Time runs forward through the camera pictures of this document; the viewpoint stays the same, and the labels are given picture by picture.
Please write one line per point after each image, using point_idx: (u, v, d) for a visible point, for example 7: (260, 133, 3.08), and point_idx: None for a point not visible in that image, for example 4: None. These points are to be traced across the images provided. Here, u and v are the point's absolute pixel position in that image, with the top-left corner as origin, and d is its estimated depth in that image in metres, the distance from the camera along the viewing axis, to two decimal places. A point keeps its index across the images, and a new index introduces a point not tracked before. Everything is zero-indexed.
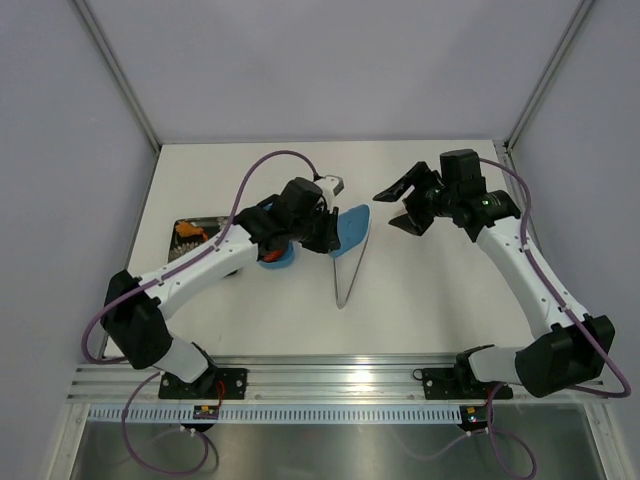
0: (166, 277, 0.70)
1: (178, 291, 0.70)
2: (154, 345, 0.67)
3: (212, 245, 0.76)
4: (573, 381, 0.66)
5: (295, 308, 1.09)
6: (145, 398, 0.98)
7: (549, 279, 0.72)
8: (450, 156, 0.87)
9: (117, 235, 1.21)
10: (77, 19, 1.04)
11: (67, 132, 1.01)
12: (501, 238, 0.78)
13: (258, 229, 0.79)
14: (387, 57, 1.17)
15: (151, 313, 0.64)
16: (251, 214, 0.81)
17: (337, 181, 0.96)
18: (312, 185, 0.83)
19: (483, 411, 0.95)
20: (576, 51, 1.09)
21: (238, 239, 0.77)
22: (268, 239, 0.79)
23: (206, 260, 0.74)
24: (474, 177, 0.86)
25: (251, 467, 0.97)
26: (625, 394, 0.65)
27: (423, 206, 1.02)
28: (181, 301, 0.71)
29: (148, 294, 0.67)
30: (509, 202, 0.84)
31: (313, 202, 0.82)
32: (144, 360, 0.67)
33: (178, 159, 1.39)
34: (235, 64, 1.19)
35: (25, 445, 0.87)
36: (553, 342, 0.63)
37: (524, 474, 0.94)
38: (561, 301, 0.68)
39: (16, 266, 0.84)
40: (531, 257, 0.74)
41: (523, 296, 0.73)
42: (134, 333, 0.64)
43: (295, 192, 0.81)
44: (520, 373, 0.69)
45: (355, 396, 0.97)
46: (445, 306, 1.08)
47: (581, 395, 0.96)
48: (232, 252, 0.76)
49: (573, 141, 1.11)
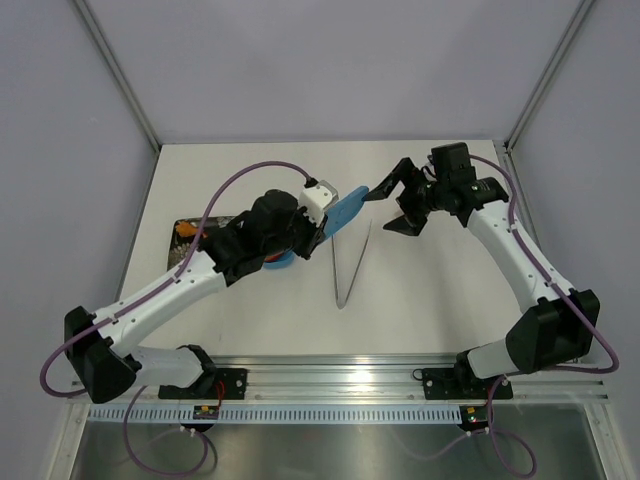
0: (120, 314, 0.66)
1: (132, 331, 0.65)
2: (113, 381, 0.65)
3: (172, 276, 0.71)
4: (562, 357, 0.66)
5: (295, 309, 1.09)
6: (145, 398, 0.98)
7: (535, 257, 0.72)
8: (440, 147, 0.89)
9: (117, 235, 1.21)
10: (77, 18, 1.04)
11: (67, 132, 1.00)
12: (490, 220, 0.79)
13: (225, 254, 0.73)
14: (387, 57, 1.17)
15: (103, 355, 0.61)
16: (218, 236, 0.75)
17: (331, 196, 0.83)
18: (284, 202, 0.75)
19: (483, 411, 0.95)
20: (577, 51, 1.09)
21: (200, 268, 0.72)
22: (236, 265, 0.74)
23: (164, 292, 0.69)
24: (464, 167, 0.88)
25: (251, 467, 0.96)
26: (612, 368, 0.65)
27: (417, 202, 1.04)
28: (139, 338, 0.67)
29: (100, 335, 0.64)
30: (498, 188, 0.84)
31: (285, 219, 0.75)
32: (106, 393, 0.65)
33: (178, 159, 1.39)
34: (235, 64, 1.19)
35: (24, 445, 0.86)
36: (540, 313, 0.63)
37: (524, 472, 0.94)
38: (547, 276, 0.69)
39: (16, 265, 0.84)
40: (518, 237, 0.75)
41: (511, 275, 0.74)
42: (89, 373, 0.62)
43: (265, 211, 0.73)
44: (511, 352, 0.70)
45: (355, 396, 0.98)
46: (445, 306, 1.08)
47: (581, 395, 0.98)
48: (194, 283, 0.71)
49: (573, 140, 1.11)
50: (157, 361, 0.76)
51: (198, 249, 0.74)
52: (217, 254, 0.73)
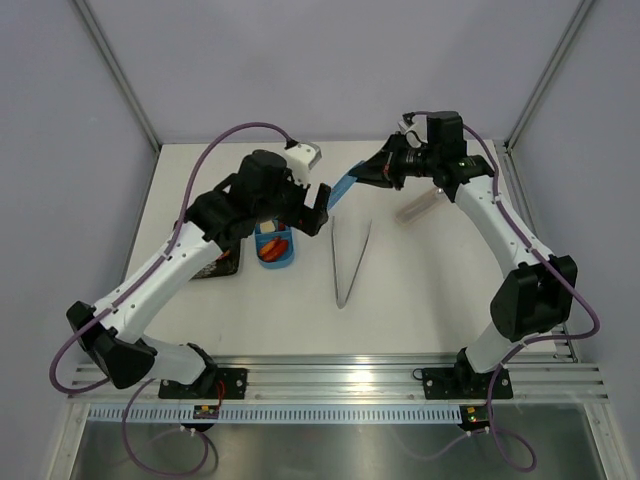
0: (119, 302, 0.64)
1: (134, 317, 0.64)
2: (134, 367, 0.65)
3: (163, 254, 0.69)
4: (542, 323, 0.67)
5: (296, 310, 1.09)
6: (146, 397, 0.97)
7: (516, 224, 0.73)
8: (434, 118, 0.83)
9: (117, 235, 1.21)
10: (77, 19, 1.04)
11: (68, 131, 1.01)
12: (474, 192, 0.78)
13: (214, 219, 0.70)
14: (386, 57, 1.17)
15: (112, 346, 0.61)
16: (206, 201, 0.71)
17: (314, 153, 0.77)
18: (271, 158, 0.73)
19: (483, 410, 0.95)
20: (575, 52, 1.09)
21: (190, 240, 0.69)
22: (227, 228, 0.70)
23: (159, 272, 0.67)
24: (458, 141, 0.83)
25: (251, 467, 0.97)
26: (591, 334, 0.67)
27: (407, 171, 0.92)
28: (142, 324, 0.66)
29: (102, 325, 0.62)
30: (484, 165, 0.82)
31: (275, 177, 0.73)
32: (129, 379, 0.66)
33: (178, 159, 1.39)
34: (236, 64, 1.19)
35: (25, 445, 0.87)
36: (520, 277, 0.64)
37: (524, 466, 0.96)
38: (528, 243, 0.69)
39: (16, 264, 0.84)
40: (503, 208, 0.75)
41: (495, 243, 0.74)
42: (106, 364, 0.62)
43: (253, 168, 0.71)
44: (494, 319, 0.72)
45: (355, 396, 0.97)
46: (446, 308, 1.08)
47: (581, 395, 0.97)
48: (187, 257, 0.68)
49: (572, 140, 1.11)
50: (170, 352, 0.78)
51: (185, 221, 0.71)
52: (205, 220, 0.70)
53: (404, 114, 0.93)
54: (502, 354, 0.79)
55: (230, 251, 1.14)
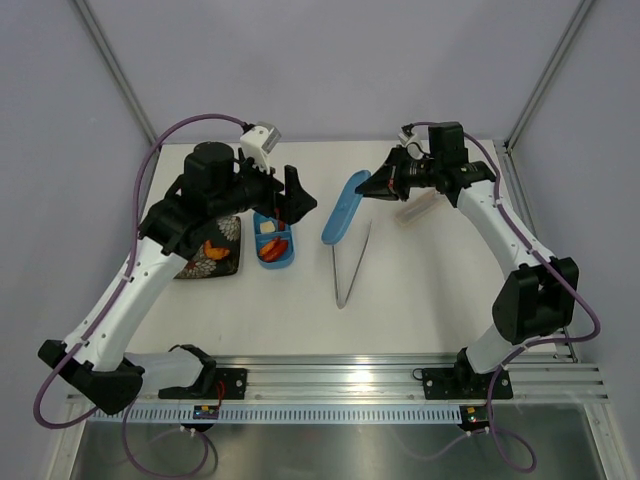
0: (89, 335, 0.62)
1: (107, 346, 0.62)
2: (120, 392, 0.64)
3: (124, 276, 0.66)
4: (544, 326, 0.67)
5: (295, 311, 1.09)
6: (145, 398, 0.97)
7: (518, 226, 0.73)
8: (435, 127, 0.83)
9: (117, 235, 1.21)
10: (77, 18, 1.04)
11: (67, 130, 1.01)
12: (476, 195, 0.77)
13: (171, 228, 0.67)
14: (385, 57, 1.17)
15: (91, 379, 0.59)
16: (157, 212, 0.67)
17: (267, 135, 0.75)
18: (214, 153, 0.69)
19: (483, 411, 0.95)
20: (575, 51, 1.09)
21: (150, 257, 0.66)
22: (186, 235, 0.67)
23: (124, 297, 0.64)
24: (459, 149, 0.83)
25: (251, 467, 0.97)
26: (591, 337, 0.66)
27: (411, 183, 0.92)
28: (118, 350, 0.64)
29: (77, 361, 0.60)
30: (486, 171, 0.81)
31: (223, 171, 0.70)
32: (117, 404, 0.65)
33: (178, 159, 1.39)
34: (236, 64, 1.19)
35: (25, 445, 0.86)
36: (521, 278, 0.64)
37: (524, 467, 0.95)
38: (528, 244, 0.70)
39: (16, 264, 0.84)
40: (504, 211, 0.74)
41: (496, 246, 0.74)
42: (89, 398, 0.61)
43: (198, 167, 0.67)
44: (497, 323, 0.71)
45: (355, 396, 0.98)
46: (445, 308, 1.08)
47: (581, 395, 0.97)
48: (149, 274, 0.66)
49: (572, 140, 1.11)
50: (157, 365, 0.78)
51: (139, 236, 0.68)
52: (161, 230, 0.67)
53: (404, 127, 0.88)
54: (503, 357, 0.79)
55: (230, 251, 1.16)
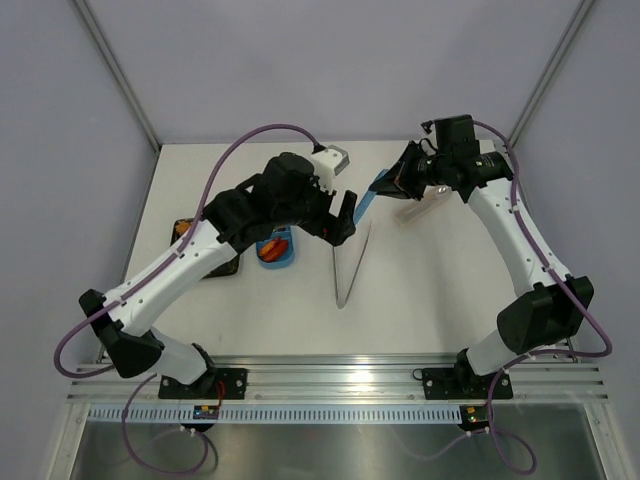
0: (128, 296, 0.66)
1: (142, 311, 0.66)
2: (140, 359, 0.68)
3: (175, 251, 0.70)
4: (551, 339, 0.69)
5: (297, 310, 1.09)
6: (145, 398, 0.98)
7: (533, 238, 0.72)
8: (443, 120, 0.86)
9: (117, 235, 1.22)
10: (77, 19, 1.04)
11: (67, 131, 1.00)
12: (492, 199, 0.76)
13: (231, 219, 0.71)
14: (385, 58, 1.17)
15: (118, 338, 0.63)
16: (225, 201, 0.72)
17: (340, 157, 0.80)
18: (299, 162, 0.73)
19: (483, 411, 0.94)
20: (576, 52, 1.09)
21: (205, 241, 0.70)
22: (244, 229, 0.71)
23: (170, 269, 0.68)
24: (468, 140, 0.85)
25: (251, 467, 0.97)
26: (605, 354, 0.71)
27: (418, 179, 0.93)
28: (150, 317, 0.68)
29: (110, 317, 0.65)
30: (502, 163, 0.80)
31: (298, 182, 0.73)
32: (135, 369, 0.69)
33: (178, 159, 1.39)
34: (236, 64, 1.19)
35: (25, 446, 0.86)
36: (535, 299, 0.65)
37: (524, 469, 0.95)
38: (545, 261, 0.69)
39: (16, 265, 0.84)
40: (520, 220, 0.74)
41: (509, 256, 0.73)
42: (111, 354, 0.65)
43: (278, 171, 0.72)
44: (500, 331, 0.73)
45: (355, 396, 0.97)
46: (446, 307, 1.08)
47: (580, 394, 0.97)
48: (199, 257, 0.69)
49: (572, 141, 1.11)
50: (172, 347, 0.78)
51: (202, 219, 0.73)
52: (222, 220, 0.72)
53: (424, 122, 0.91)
54: (505, 361, 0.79)
55: None
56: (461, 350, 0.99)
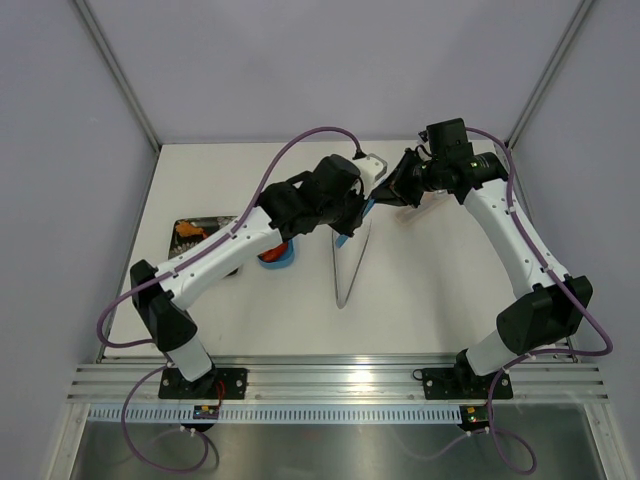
0: (180, 269, 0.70)
1: (191, 284, 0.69)
2: (177, 335, 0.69)
3: (229, 232, 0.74)
4: (552, 338, 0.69)
5: (296, 308, 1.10)
6: (146, 398, 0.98)
7: (531, 238, 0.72)
8: (436, 124, 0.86)
9: (118, 235, 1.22)
10: (77, 18, 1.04)
11: (67, 131, 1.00)
12: (488, 200, 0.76)
13: (282, 210, 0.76)
14: (385, 58, 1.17)
15: (165, 306, 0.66)
16: (276, 192, 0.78)
17: (381, 167, 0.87)
18: (349, 165, 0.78)
19: (482, 410, 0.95)
20: (575, 52, 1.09)
21: (256, 226, 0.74)
22: (293, 220, 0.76)
23: (222, 247, 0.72)
24: (460, 142, 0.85)
25: (251, 467, 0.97)
26: (607, 351, 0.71)
27: (413, 184, 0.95)
28: (197, 292, 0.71)
29: (162, 286, 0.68)
30: (497, 165, 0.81)
31: (347, 184, 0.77)
32: (171, 345, 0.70)
33: (178, 160, 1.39)
34: (236, 64, 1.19)
35: (25, 445, 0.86)
36: (534, 301, 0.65)
37: (524, 469, 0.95)
38: (543, 262, 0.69)
39: (15, 264, 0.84)
40: (517, 220, 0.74)
41: (507, 257, 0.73)
42: (154, 321, 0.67)
43: (331, 170, 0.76)
44: (500, 330, 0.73)
45: (355, 396, 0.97)
46: (445, 307, 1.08)
47: (581, 395, 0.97)
48: (250, 239, 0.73)
49: (572, 141, 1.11)
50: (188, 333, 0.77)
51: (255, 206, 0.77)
52: (273, 210, 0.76)
53: (422, 132, 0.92)
54: (505, 361, 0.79)
55: None
56: (462, 350, 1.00)
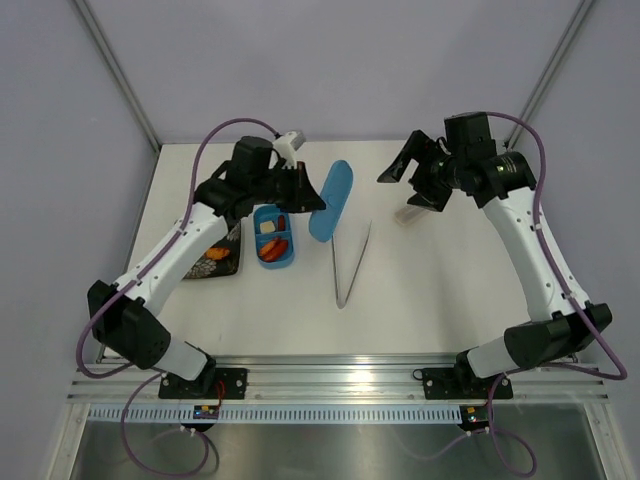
0: (142, 274, 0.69)
1: (158, 285, 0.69)
2: (153, 344, 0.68)
3: (178, 230, 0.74)
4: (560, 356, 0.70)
5: (294, 309, 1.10)
6: (146, 398, 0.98)
7: (556, 261, 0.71)
8: (457, 119, 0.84)
9: (118, 234, 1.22)
10: (76, 18, 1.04)
11: (66, 131, 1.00)
12: (513, 213, 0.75)
13: (220, 200, 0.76)
14: (385, 58, 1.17)
15: (140, 312, 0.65)
16: (209, 185, 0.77)
17: (292, 134, 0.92)
18: (260, 141, 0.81)
19: (482, 411, 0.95)
20: (576, 52, 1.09)
21: (202, 218, 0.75)
22: (234, 206, 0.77)
23: (176, 245, 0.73)
24: (483, 139, 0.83)
25: (251, 467, 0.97)
26: (622, 378, 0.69)
27: (434, 181, 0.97)
28: (163, 294, 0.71)
29: (129, 296, 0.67)
30: (524, 167, 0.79)
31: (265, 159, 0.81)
32: (150, 359, 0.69)
33: (178, 160, 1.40)
34: (236, 64, 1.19)
35: (26, 444, 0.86)
36: (551, 327, 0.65)
37: (524, 470, 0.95)
38: (566, 289, 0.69)
39: (15, 264, 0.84)
40: (542, 237, 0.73)
41: (527, 276, 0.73)
42: (129, 334, 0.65)
43: (246, 152, 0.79)
44: (507, 344, 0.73)
45: (355, 396, 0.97)
46: (447, 308, 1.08)
47: (580, 394, 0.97)
48: (200, 231, 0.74)
49: (572, 141, 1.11)
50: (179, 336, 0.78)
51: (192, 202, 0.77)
52: (212, 201, 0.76)
53: (447, 121, 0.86)
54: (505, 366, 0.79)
55: (229, 251, 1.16)
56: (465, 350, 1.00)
